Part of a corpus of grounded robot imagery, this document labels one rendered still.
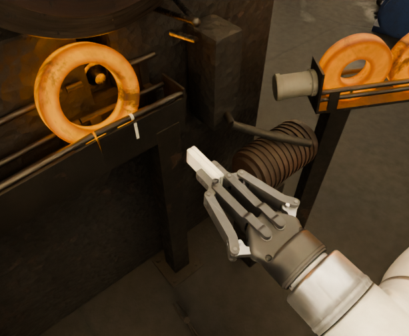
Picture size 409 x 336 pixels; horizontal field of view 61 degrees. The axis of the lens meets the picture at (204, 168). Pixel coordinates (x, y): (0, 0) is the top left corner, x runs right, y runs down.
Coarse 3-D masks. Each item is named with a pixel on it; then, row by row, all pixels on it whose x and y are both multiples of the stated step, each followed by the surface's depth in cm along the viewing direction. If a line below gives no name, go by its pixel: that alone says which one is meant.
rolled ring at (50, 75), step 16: (64, 48) 57; (80, 48) 57; (96, 48) 59; (48, 64) 55; (64, 64) 57; (80, 64) 58; (112, 64) 61; (128, 64) 63; (48, 80) 56; (128, 80) 64; (48, 96) 57; (128, 96) 65; (48, 112) 58; (128, 112) 67; (64, 128) 60; (80, 128) 62; (96, 128) 65
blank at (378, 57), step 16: (336, 48) 72; (352, 48) 71; (368, 48) 72; (384, 48) 72; (320, 64) 76; (336, 64) 74; (368, 64) 76; (384, 64) 75; (336, 80) 77; (352, 80) 79; (368, 80) 78
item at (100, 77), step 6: (96, 66) 68; (102, 66) 69; (90, 72) 68; (96, 72) 68; (102, 72) 68; (90, 78) 68; (96, 78) 68; (102, 78) 69; (96, 84) 69; (102, 84) 69
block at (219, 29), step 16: (208, 16) 73; (192, 32) 71; (208, 32) 68; (224, 32) 68; (240, 32) 70; (192, 48) 74; (208, 48) 69; (224, 48) 69; (240, 48) 72; (192, 64) 77; (208, 64) 72; (224, 64) 72; (192, 80) 80; (208, 80) 75; (224, 80) 75; (192, 96) 83; (208, 96) 78; (224, 96) 78; (192, 112) 87; (208, 112) 81; (224, 112) 82
